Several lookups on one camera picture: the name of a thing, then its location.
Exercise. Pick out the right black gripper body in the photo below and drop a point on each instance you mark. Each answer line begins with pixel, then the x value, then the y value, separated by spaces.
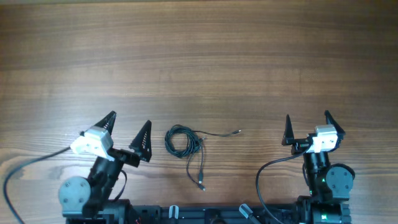
pixel 302 145

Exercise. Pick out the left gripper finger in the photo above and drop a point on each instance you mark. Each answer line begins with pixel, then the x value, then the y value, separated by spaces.
pixel 141 144
pixel 107 122

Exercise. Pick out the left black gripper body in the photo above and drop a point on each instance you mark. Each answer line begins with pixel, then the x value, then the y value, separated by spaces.
pixel 125 157

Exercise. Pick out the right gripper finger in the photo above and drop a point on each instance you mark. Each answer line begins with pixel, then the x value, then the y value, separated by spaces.
pixel 330 120
pixel 288 137

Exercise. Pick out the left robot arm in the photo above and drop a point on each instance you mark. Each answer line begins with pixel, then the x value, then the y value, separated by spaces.
pixel 87 199

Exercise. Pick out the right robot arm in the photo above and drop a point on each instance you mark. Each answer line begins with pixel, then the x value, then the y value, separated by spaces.
pixel 329 184

